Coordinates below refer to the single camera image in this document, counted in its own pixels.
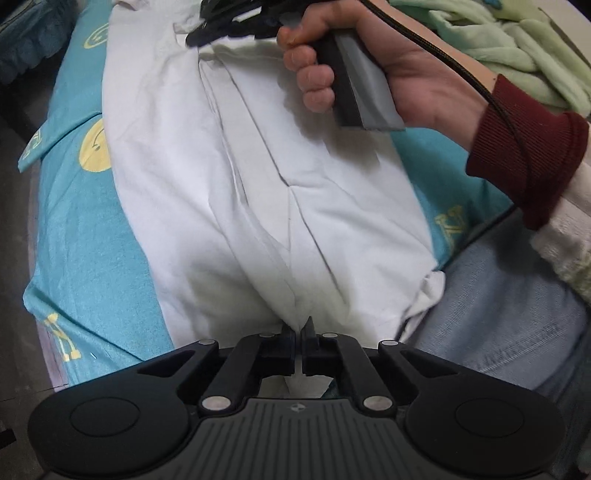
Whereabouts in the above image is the white t-shirt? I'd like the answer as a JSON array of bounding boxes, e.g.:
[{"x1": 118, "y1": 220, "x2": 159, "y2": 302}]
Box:
[{"x1": 101, "y1": 0, "x2": 447, "y2": 400}]

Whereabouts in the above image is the right forearm red cuff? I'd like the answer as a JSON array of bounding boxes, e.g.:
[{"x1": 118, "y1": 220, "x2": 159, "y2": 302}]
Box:
[{"x1": 465, "y1": 73, "x2": 591, "y2": 308}]

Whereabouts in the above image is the person's right hand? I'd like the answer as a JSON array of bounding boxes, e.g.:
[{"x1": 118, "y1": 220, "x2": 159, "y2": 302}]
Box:
[{"x1": 276, "y1": 0, "x2": 498, "y2": 151}]

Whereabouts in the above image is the blue covered chair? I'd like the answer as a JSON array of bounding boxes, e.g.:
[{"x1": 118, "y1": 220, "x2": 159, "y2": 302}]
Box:
[{"x1": 1, "y1": 1, "x2": 78, "y2": 85}]

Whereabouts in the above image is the blue jeans leg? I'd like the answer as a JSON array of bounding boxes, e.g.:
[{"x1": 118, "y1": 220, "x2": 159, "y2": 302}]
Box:
[{"x1": 407, "y1": 213, "x2": 590, "y2": 479}]

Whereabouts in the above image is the teal patterned bed sheet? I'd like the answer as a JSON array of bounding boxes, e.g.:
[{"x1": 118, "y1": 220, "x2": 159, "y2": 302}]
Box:
[{"x1": 19, "y1": 1, "x2": 510, "y2": 386}]

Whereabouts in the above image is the green fleece blanket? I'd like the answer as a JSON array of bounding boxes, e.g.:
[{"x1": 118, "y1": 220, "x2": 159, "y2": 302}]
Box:
[{"x1": 391, "y1": 0, "x2": 590, "y2": 118}]

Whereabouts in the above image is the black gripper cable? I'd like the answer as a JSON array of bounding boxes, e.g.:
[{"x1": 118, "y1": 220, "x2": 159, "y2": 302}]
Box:
[{"x1": 359, "y1": 0, "x2": 532, "y2": 324}]

